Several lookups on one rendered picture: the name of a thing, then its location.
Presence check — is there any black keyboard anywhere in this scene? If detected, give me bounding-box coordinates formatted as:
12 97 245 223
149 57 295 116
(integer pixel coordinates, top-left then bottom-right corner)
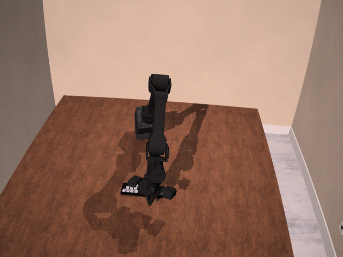
121 183 163 198

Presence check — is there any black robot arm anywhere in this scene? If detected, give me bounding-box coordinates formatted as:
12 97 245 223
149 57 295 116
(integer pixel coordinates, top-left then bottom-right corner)
138 74 172 196

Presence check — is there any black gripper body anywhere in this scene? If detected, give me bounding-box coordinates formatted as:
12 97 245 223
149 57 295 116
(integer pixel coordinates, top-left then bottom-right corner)
128 171 177 200

